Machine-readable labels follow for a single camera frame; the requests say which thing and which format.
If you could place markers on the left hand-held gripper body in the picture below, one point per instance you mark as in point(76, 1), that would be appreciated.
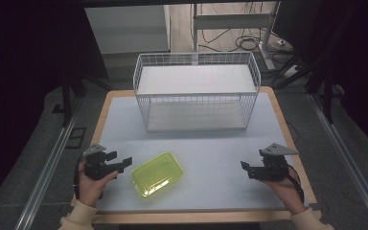
point(95, 164)

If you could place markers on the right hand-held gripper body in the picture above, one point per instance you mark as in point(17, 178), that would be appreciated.
point(273, 166)

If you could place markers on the yellow-green plastic tray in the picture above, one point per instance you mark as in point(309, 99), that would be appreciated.
point(157, 175)

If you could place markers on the person's left hand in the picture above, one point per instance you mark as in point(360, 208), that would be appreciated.
point(91, 188)

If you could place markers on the person's right hand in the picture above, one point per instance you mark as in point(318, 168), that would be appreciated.
point(287, 191)

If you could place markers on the white table with wooden edge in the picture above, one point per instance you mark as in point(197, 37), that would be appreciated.
point(211, 153)

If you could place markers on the black stand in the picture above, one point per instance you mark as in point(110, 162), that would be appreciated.
point(327, 96)
point(66, 99)

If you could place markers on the white power strip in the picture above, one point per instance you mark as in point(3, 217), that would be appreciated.
point(290, 72)

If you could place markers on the dark curtain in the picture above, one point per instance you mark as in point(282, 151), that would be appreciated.
point(357, 64)
point(22, 64)

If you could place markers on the white cabinet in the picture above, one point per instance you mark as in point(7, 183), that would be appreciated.
point(127, 28)

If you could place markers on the black floor bracket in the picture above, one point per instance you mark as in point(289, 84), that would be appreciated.
point(76, 137)

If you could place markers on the metal floor rail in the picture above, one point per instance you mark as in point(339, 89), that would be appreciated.
point(46, 172)
point(348, 159)

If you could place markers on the white metal desk frame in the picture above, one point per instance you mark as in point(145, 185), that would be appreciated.
point(230, 21)

